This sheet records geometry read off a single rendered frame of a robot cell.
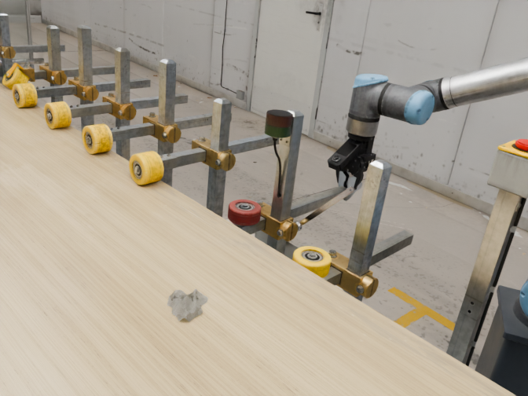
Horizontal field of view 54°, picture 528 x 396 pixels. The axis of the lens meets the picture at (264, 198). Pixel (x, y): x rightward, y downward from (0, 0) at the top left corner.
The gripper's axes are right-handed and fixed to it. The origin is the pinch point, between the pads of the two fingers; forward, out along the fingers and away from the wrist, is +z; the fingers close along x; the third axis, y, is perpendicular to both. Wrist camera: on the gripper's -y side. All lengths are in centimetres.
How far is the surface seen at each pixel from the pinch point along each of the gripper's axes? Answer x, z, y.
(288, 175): -5.7, -16.5, -34.1
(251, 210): -2.6, -8.1, -42.2
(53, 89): 99, -13, -44
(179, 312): -24, -8, -79
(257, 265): -20, -7, -57
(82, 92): 93, -13, -36
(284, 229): -7.9, -3.3, -35.3
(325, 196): -0.9, -3.4, -10.9
